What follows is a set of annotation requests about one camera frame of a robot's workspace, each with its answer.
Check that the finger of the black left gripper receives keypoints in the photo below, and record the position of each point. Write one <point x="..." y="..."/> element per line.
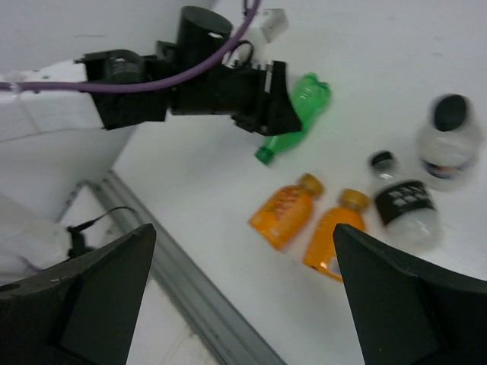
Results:
<point x="281" y="117"/>

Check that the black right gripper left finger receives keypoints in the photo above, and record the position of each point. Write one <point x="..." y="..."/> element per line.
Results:
<point x="82" y="311"/>

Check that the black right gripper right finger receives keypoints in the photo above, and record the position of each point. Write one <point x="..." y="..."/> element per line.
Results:
<point x="407" y="310"/>

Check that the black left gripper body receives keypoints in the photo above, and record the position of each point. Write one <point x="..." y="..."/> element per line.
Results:
<point x="237" y="91"/>

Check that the green plastic bottle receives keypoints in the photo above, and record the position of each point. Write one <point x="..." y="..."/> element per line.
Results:
<point x="310" y="98"/>

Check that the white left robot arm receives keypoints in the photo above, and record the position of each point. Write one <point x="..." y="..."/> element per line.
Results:
<point x="58" y="97"/>

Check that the orange juice bottle left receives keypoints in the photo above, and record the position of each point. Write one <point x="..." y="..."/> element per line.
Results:
<point x="287" y="211"/>

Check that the clear bottle with black label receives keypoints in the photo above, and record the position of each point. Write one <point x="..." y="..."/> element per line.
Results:
<point x="405" y="208"/>

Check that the upright clear bottle black cap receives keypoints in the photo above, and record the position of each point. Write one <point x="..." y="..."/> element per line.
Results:
<point x="449" y="143"/>

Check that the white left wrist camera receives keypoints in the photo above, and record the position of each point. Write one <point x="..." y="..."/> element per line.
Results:
<point x="268" y="25"/>

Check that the aluminium frame rail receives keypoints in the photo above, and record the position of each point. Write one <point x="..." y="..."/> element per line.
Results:
<point x="218" y="325"/>

